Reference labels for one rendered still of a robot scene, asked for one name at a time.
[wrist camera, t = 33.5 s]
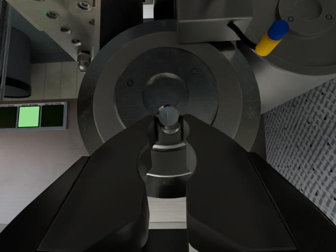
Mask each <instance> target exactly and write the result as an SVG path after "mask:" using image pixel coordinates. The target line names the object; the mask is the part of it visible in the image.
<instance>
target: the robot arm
mask: <svg viewBox="0 0 336 252"><path fill-rule="evenodd" d="M180 131H181V141H183V142H184V143H185V144H186V167H187V168H188V169H189V171H190V172H191V173H192V176H191V177H190V178H189V180H188V181H187V183H186V230H187V240H188V242H189V244H190V245H191V246H192V247H193V248H194V249H195V250H197V251H198V252H336V225H335V224H334V223H333V222H332V221H331V220H330V219H329V218H328V217H327V216H326V215H325V214H324V213H323V212H322V211H321V210H320V209H319V208H318V207H317V206H316V205H315V204H314V203H313V202H312V201H311V200H309V199H308V198H307V197H306V196H305V195H304V194H303V193H301V192H300V191H299V190H298V189H297V188H296V187H295V186H294V185H292V184H291V183H290V182H289V181H288V180H287V179H286V178H284V177H283V176H282V175H281V174H280V173H279V172H278V171H276V170H275V169H274V168H273V167H272V166H271V165H270V164H268V163H267V162H266V161H265V160H264V159H263V158H262V157H261V156H259V155H258V154H257V153H256V152H247V151H246V150H245V149H244V148H243V147H242V146H241V145H240V144H238V143H237V142H236V141H235V140H233V139H232V138H231V137H229V136H228V135H226V134H225V133H223V132H222V131H220V130H218V129H217V128H215V127H213V126H211V125H209V124H207V123H206V122H204V121H202V120H200V119H198V118H196V117H195V116H193V115H191V114H184V115H181V116H180ZM159 133H160V126H159V124H158V122H157V116H155V115H148V116H146V117H144V118H142V119H141V120H139V121H137V122H136V123H134V124H132V125H131V126H129V127H127V128H126V129H124V130H122V131H120V132H119V133H117V134H116V135H114V136H113V137H111V138H110V139H108V140H107V141H106V142H105V143H103V144H102V145H101V146H100V147H99V148H98V149H97V150H96V151H95V152H93V153H92V154H91V155H90V156H82V157H81V158H80V159H79V160H78V161H76V162H75V163H74V164H73V165H72V166H71V167H70V168H69V169H67V170H66V171H65V172H64V173H63V174H62V175H61V176H60V177H59V178H57V179H56V180H55V181H54V182H53V183H52V184H51V185H50V186H49V187H47V188H46V189H45V190H44V191H43V192H42V193H41V194H40V195H39V196H37V197H36V198H35V199H34V200H33V201H32V202H31V203H30V204H29V205H27V206H26V207H25V208H24V209H23V210H22V211H21V212H20V213H19V214H18V215H17V216H16V217H15V218H14V219H13V220H12V221H11V222H10V223H9V224H8V225H7V226H6V227H5V228H4V229H3V231H2V232H1V233H0V252H136V251H138V250H139V249H141V248H142V247H143V246H144V245H145V243H146V242H147V239H148V232H149V221H150V210H149V204H148V197H147V191H146V185H145V182H144V178H145V176H146V175H147V173H148V172H149V171H150V169H151V168H152V166H153V165H152V157H151V149H152V147H153V146H154V145H155V144H156V142H159Z"/></svg>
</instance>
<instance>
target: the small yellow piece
mask: <svg viewBox="0 0 336 252"><path fill-rule="evenodd" d="M227 26H228V27H229V28H231V29H232V30H233V31H234V32H235V33H236V34H237V36H238V37H239V38H240V39H241V40H242V41H243V42H244V43H245V44H246V45H247V46H248V47H250V48H251V49H253V50H255V51H256V53H257V54H258V55H260V56H267V55H268V54H269V53H270V52H271V51H272V50H273V49H274V48H275V47H276V45H277V44H278V43H279V42H280V41H281V40H282V38H283V36H284V35H285V34H286V33H287V32H288V31H289V25H288V23H287V22H286V21H285V20H282V19H278V20H276V21H274V22H273V24H272V25H271V27H270V28H269V29H268V30H267V31H266V32H265V34H264V35H263V37H262V38H261V39H260V41H259V42H258V44H255V43H253V42H252V41H250V40H249V39H248V38H247V37H246V36H245V35H244V34H243V33H242V31H241V30H240V29H239V28H238V27H237V26H236V25H235V24H234V23H233V22H230V23H228V24H227Z"/></svg>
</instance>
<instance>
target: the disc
mask: <svg viewBox="0 0 336 252"><path fill-rule="evenodd" d="M157 32H177V20H176V19H160V20H153V21H149V22H145V23H141V24H138V25H136V26H133V27H131V28H129V29H127V30H125V31H123V32H122V33H120V34H118V35H117V36H115V37H114V38H113V39H111V40H110V41H109V42H108V43H107V44H106V45H105V46H104V47H103V48H102V49H101V50H100V51H99V52H98V53H97V54H96V56H95V57H94V58H93V60H92V61H91V63H90V65H89V66H88V68H87V70H86V72H85V74H84V76H83V79H82V82H81V85H80V88H79V93H78V99H77V121H78V127H79V132H80V135H81V138H82V141H83V143H84V146H85V148H86V150H87V152H88V153H89V155H91V154H92V153H93V152H95V151H96V150H97V149H98V148H99V147H100V146H101V145H102V144H104V142H103V141H102V139H101V137H100V135H99V133H98V130H97V127H96V124H95V119H94V113H93V98H94V91H95V87H96V83H97V80H98V78H99V76H100V73H101V71H102V70H103V68H104V66H105V65H106V63H107V62H108V61H109V59H110V58H111V57H112V56H113V55H114V54H115V53H116V52H117V51H118V50H119V49H120V48H122V47H123V46H124V45H126V44H127V43H129V42H131V41H133V40H135V39H137V38H139V37H142V36H145V35H148V34H152V33H157ZM208 43H210V44H211V45H213V46H214V47H215V48H217V49H218V50H219V51H220V52H221V53H222V54H223V55H224V56H225V57H226V58H227V60H228V61H229V62H230V64H231V65H232V67H233V69H234V71H235V73H236V75H237V77H238V80H239V83H240V87H241V92H242V115H241V120H240V124H239V127H238V129H237V132H236V134H235V136H234V138H233V140H235V141H236V142H237V143H238V144H240V145H241V146H242V147H243V148H244V149H245V150H246V151H247V152H249V151H250V150H251V148H252V146H253V143H254V141H255V139H256V136H257V133H258V129H259V124H260V118H261V98H260V91H259V87H258V83H257V80H256V77H255V75H254V72H253V70H252V68H251V66H250V65H249V63H248V61H247V60H246V58H245V57H244V55H243V54H242V53H241V52H240V51H239V49H238V48H237V47H236V46H235V45H234V44H233V43H232V42H230V41H211V42H208ZM191 176H192V173H189V174H186V175H182V176H175V177H159V176H152V175H148V174H147V175H146V176H145V178H144V180H143V181H144V182H145V187H146V194H147V197H152V198H160V199H175V198H183V197H186V183H187V181H188V180H189V179H190V177H191Z"/></svg>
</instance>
